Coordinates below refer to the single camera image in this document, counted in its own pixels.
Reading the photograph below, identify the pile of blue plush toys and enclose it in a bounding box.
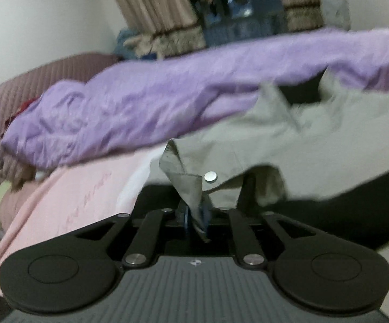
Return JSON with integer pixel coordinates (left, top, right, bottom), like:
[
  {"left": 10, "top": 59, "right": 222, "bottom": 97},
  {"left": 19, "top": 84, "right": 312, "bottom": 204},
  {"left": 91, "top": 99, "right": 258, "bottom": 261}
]
[{"left": 115, "top": 29, "right": 163, "bottom": 62}]

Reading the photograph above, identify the red cloth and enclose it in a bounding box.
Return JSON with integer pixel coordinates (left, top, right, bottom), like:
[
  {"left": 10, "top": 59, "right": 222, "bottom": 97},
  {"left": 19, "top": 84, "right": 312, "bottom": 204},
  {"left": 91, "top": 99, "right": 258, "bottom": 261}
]
[{"left": 12, "top": 99, "right": 44, "bottom": 119}]

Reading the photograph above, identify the beige patterned curtain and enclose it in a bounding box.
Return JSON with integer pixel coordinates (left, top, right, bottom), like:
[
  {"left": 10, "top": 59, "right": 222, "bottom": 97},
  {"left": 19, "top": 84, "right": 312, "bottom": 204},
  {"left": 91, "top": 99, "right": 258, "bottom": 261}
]
[
  {"left": 275, "top": 0, "right": 325, "bottom": 35},
  {"left": 104, "top": 0, "right": 207, "bottom": 58}
]

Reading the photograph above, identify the mauve quilted headboard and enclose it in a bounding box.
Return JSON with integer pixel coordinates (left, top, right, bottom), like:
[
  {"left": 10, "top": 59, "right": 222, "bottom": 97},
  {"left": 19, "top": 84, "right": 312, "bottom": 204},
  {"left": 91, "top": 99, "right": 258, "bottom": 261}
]
[{"left": 0, "top": 52, "right": 121, "bottom": 216}]

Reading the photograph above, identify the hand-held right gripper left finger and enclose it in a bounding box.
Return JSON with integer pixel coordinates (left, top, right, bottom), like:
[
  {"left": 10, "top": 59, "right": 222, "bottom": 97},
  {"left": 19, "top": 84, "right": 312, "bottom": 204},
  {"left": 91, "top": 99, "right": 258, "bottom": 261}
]
[{"left": 75, "top": 207, "right": 191, "bottom": 270}]

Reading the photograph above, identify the purple duvet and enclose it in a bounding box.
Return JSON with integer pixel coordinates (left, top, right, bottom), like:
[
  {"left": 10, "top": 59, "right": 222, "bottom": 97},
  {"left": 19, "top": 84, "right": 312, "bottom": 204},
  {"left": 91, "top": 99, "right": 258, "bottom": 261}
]
[{"left": 0, "top": 29, "right": 389, "bottom": 169}]

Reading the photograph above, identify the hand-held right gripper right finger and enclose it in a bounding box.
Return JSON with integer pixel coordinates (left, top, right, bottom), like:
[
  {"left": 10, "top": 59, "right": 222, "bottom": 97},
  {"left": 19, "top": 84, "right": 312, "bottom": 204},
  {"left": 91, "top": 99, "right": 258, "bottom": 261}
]
[{"left": 202, "top": 205, "right": 319, "bottom": 270}]

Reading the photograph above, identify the grey jacket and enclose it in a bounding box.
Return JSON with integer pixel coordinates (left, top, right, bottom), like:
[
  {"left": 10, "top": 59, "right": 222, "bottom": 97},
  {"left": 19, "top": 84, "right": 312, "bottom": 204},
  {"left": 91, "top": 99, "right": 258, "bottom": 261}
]
[{"left": 137, "top": 69, "right": 389, "bottom": 253}]

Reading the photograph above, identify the pink printed blanket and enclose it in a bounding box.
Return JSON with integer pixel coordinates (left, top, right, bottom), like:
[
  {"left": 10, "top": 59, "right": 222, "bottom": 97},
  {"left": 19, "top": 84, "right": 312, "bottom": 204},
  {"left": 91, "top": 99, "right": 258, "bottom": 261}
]
[{"left": 0, "top": 148, "right": 168, "bottom": 297}]

